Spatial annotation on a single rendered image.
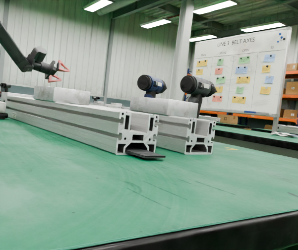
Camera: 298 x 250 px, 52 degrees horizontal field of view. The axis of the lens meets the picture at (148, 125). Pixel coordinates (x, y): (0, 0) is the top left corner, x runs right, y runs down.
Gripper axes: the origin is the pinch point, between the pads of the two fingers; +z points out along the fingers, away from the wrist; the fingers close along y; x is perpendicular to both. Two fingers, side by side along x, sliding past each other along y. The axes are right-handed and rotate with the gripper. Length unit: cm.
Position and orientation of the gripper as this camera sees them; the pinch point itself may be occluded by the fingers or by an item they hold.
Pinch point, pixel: (64, 75)
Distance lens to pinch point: 181.8
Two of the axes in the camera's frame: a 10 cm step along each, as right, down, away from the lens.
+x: 1.3, 8.7, -4.8
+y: -6.5, 4.4, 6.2
